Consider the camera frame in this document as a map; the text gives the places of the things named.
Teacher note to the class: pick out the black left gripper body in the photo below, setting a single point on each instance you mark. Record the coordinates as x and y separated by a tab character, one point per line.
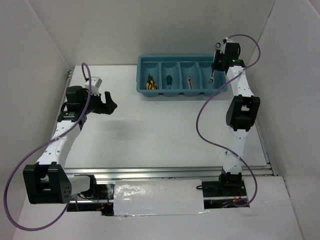
96	106

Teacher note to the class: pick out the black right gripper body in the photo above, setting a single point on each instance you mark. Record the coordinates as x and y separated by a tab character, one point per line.
222	57

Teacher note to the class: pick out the large silver ratchet wrench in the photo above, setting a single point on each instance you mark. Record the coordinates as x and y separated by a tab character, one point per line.
212	78

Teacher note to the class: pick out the yellow black long-nose pliers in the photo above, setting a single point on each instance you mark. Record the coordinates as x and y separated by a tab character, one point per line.
151	84

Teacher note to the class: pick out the green stubby screwdriver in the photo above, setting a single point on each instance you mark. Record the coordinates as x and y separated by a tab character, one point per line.
169	81

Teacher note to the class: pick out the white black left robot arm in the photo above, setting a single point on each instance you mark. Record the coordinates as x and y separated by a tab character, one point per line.
46	181

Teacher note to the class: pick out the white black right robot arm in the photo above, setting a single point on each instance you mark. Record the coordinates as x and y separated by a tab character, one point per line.
241	114

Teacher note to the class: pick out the teal four-compartment tray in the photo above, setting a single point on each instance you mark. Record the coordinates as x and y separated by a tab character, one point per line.
179	66

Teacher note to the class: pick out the silver foil cover sheet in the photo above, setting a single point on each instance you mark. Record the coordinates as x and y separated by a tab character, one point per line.
157	198

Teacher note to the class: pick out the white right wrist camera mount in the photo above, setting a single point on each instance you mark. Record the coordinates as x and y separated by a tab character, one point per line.
221	45

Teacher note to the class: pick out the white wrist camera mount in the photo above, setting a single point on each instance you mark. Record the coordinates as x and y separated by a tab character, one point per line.
95	85
221	45

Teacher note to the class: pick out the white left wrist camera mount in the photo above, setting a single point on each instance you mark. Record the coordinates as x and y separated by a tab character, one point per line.
95	85

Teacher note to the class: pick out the aluminium table frame rail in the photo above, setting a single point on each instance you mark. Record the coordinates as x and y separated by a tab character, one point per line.
151	137

